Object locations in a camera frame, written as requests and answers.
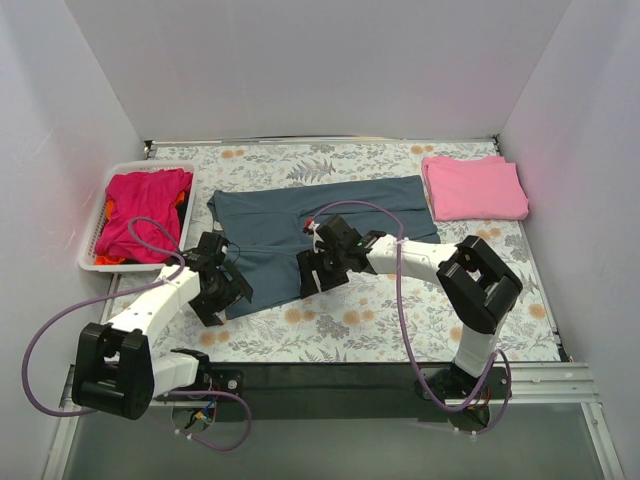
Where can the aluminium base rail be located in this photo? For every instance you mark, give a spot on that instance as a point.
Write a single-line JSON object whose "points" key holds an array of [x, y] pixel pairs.
{"points": [[550, 425]]}

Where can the orange garment in basket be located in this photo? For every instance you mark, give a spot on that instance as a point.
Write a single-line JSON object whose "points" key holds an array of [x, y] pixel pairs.
{"points": [[106, 259]]}

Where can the white plastic basket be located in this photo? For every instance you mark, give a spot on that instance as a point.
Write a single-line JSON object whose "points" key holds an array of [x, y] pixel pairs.
{"points": [[97, 220]]}

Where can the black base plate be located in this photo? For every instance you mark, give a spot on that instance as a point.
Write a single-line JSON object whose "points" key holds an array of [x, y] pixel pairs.
{"points": [[341, 391]]}

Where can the folded pink t-shirt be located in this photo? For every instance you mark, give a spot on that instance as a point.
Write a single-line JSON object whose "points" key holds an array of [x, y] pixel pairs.
{"points": [[484, 189]]}

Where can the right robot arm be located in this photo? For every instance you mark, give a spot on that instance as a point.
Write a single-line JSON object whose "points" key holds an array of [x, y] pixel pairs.
{"points": [[480, 287]]}

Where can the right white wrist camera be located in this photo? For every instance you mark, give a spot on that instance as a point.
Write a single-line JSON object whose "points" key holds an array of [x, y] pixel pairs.
{"points": [[310, 229]]}

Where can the floral table mat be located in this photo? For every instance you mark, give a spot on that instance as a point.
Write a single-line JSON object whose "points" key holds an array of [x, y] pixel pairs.
{"points": [[371, 318]]}

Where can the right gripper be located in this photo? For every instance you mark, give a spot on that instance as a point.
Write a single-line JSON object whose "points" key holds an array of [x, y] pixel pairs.
{"points": [[320, 270]]}

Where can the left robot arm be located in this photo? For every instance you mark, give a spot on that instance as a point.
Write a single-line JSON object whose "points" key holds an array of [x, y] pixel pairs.
{"points": [[115, 370]]}

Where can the magenta t-shirt in basket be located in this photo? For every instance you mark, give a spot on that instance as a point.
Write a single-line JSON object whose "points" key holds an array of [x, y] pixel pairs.
{"points": [[148, 215]]}

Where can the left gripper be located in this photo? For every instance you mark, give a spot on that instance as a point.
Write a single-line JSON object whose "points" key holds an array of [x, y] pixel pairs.
{"points": [[230, 293]]}

